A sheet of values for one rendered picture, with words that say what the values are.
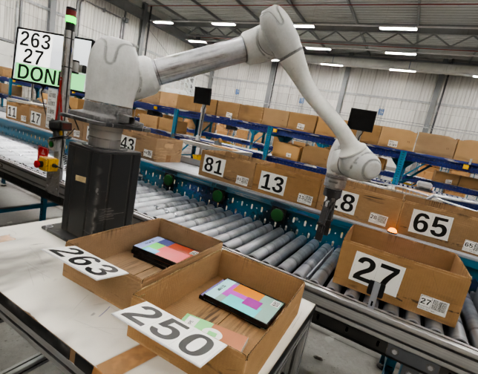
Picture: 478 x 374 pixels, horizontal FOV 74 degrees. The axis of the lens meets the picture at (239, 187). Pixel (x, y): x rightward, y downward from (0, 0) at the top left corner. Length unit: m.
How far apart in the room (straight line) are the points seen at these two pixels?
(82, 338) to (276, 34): 1.08
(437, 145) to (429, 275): 5.06
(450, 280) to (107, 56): 1.28
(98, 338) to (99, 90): 0.73
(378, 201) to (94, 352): 1.35
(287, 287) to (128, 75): 0.83
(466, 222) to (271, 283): 1.00
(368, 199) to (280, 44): 0.86
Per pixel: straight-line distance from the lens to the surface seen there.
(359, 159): 1.18
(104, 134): 1.16
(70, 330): 0.82
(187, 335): 0.63
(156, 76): 1.34
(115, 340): 0.78
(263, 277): 0.98
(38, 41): 2.30
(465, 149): 6.23
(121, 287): 0.85
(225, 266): 1.03
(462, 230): 1.70
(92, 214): 1.16
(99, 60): 1.15
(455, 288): 1.23
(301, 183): 1.74
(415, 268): 1.21
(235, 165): 1.90
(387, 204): 1.67
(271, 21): 1.27
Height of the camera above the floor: 1.23
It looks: 11 degrees down
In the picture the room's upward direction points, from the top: 11 degrees clockwise
